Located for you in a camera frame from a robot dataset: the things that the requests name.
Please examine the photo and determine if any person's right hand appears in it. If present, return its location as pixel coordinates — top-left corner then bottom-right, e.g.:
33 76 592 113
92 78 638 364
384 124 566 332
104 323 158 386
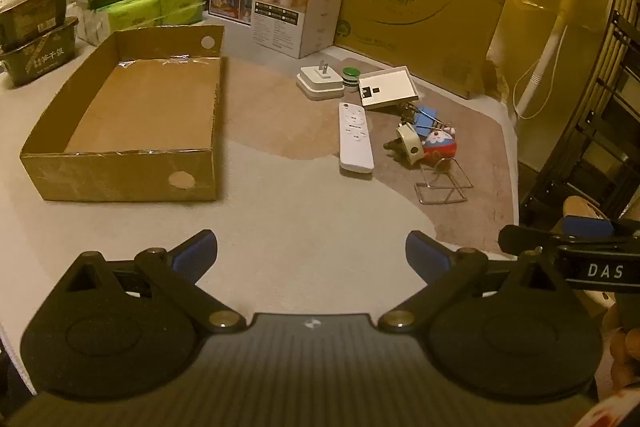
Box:
602 302 640 390

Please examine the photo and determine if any white square plug adapter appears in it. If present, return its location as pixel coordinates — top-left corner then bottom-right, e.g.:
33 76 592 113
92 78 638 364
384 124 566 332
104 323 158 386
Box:
296 62 346 102

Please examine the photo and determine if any blue binder clip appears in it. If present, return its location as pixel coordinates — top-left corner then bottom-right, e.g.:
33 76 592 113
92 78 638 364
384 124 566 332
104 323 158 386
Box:
400 104 441 132

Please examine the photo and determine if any cardboard tray box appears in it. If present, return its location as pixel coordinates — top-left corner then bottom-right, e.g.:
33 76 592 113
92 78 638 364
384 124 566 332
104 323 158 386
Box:
20 25 226 202

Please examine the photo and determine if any tan rounded object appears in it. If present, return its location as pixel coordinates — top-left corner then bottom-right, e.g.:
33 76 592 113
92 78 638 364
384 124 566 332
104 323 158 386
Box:
562 197 603 222

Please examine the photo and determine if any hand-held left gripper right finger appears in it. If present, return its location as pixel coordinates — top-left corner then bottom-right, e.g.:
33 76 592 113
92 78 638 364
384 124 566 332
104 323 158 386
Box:
377 230 563 334

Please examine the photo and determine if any metal wire stand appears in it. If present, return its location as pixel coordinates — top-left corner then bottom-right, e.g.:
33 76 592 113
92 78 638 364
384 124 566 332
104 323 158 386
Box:
414 159 474 205

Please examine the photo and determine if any black metal rack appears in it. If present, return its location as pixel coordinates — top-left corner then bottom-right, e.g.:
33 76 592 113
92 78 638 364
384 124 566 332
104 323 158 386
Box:
520 0 640 228

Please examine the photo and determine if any white fan pole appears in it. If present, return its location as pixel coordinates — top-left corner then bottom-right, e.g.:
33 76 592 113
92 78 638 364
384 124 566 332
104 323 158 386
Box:
515 9 569 121

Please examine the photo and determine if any white round plug charger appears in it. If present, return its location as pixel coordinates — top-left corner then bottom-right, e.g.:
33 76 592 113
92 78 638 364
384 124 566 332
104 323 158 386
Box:
395 124 426 166

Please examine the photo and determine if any white humidifier box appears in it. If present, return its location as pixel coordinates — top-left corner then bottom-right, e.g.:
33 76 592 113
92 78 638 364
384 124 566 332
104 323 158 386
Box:
250 0 348 60

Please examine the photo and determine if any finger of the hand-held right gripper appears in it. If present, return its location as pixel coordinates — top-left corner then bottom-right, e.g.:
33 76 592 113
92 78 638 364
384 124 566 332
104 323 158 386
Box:
498 224 640 294
561 215 640 239

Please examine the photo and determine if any white remote control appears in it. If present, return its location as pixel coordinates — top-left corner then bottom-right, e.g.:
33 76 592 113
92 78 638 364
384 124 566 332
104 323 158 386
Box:
338 102 375 175

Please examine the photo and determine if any green tissue pack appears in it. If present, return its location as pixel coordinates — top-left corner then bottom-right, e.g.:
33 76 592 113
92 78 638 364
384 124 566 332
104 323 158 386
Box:
159 0 207 28
97 0 164 32

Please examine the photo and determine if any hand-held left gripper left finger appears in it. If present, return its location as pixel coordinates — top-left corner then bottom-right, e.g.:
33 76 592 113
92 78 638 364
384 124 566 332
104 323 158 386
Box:
64 229 247 334

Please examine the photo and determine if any cartoon cat toy figure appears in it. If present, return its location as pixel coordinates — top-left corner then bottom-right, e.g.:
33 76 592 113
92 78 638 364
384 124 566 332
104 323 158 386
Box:
421 125 458 164

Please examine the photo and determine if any large brown cardboard box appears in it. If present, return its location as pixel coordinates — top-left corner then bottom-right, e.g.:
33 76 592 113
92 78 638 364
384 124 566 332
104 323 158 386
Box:
316 0 524 100

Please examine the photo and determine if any brown mat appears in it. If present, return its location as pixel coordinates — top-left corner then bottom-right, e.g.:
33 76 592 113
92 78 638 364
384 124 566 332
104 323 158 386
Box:
225 52 516 253

